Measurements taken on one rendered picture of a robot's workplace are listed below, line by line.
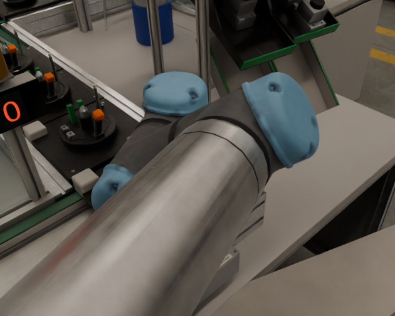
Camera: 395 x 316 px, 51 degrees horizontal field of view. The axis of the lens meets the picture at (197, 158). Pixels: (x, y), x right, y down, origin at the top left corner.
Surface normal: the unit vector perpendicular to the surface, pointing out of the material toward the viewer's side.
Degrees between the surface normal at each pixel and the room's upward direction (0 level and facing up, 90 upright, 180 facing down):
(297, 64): 45
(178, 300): 67
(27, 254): 0
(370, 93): 0
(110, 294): 30
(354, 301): 0
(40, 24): 90
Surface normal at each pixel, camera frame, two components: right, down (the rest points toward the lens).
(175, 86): -0.04, -0.77
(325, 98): -0.85, 0.37
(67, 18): 0.66, 0.46
